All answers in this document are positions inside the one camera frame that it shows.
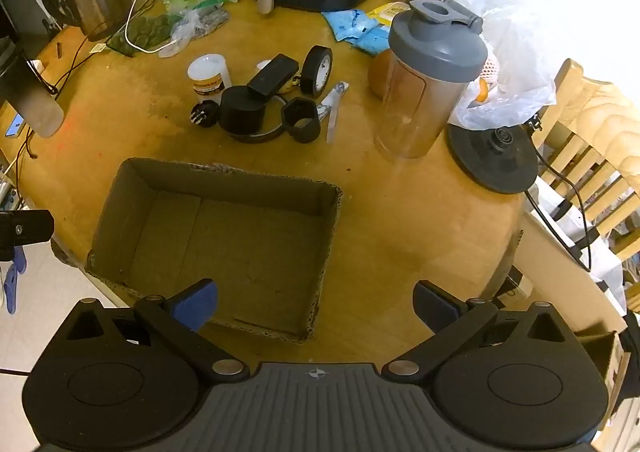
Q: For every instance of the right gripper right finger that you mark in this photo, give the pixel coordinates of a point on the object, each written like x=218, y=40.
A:
x=456, y=325

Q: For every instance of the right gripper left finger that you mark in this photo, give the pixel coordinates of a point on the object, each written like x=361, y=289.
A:
x=177, y=321

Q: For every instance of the marble pattern bar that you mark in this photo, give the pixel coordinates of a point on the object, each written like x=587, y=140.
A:
x=328, y=108

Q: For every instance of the black tape roll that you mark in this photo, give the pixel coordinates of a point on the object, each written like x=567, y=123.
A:
x=316, y=71

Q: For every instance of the open cardboard box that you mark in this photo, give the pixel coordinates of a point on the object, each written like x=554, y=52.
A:
x=263, y=239

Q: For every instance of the black kettle base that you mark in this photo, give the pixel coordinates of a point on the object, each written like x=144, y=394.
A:
x=501, y=160

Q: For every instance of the black gradient tumbler bottle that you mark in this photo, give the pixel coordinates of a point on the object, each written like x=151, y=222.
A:
x=25, y=31

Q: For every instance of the black round plug adapter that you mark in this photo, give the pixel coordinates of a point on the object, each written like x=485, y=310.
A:
x=205, y=113

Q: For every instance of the black cylinder cup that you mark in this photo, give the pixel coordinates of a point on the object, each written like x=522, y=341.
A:
x=240, y=113

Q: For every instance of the bag of green discs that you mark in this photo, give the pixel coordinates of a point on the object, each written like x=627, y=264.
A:
x=146, y=32

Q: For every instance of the wooden chair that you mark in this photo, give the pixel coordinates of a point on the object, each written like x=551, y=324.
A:
x=588, y=170

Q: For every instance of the grey lid shaker bottle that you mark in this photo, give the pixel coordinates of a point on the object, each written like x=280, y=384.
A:
x=435, y=53

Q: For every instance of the black hexagonal holder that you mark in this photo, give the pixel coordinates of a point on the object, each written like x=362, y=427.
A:
x=300, y=119

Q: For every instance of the brown round fruit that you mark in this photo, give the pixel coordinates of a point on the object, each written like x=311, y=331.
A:
x=378, y=73

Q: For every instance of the clear plastic bag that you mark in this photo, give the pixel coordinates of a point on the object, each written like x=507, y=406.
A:
x=191, y=24

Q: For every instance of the black rectangular box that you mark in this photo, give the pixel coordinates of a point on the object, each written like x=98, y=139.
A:
x=272, y=77

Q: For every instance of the light blue wipes pack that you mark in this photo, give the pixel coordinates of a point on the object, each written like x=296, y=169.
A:
x=350, y=24

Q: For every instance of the yellow wipes pack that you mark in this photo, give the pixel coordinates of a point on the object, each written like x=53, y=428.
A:
x=385, y=14

